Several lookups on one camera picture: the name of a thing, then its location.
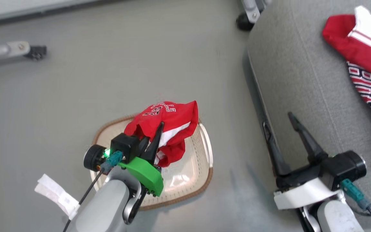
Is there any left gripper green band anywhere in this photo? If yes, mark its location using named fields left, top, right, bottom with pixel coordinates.
left=118, top=121, right=165, bottom=197

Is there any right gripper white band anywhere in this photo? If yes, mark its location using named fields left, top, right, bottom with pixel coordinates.
left=262, top=112, right=344, bottom=210

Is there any red shorts number 23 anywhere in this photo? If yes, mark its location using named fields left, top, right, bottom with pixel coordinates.
left=123, top=101, right=199, bottom=168

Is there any red and white jersey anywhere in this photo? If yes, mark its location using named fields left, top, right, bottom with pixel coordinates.
left=322, top=5, right=371, bottom=169

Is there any grey fabric sofa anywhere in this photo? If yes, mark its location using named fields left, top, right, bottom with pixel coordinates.
left=247, top=0, right=371, bottom=226

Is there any white perforated laundry basket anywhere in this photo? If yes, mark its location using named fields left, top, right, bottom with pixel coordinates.
left=90, top=114, right=214, bottom=211

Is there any black caster wheel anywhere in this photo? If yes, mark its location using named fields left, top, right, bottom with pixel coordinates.
left=24, top=46, right=47, bottom=61
left=236, top=12, right=255, bottom=32

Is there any left arm cable teal connector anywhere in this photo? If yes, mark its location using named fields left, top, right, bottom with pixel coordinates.
left=62, top=151, right=123, bottom=232

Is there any arm cable teal connector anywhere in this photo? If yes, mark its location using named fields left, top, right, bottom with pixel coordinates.
left=340, top=179, right=371, bottom=232
left=62, top=151, right=123, bottom=232

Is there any right arm cable teal connector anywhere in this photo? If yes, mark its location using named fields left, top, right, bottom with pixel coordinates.
left=340, top=179, right=371, bottom=232

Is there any white paper cable tag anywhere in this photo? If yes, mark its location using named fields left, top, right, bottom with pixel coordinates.
left=34, top=174, right=80, bottom=220

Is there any grey partition bottom rail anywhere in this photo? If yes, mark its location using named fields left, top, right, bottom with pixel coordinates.
left=0, top=0, right=121, bottom=29

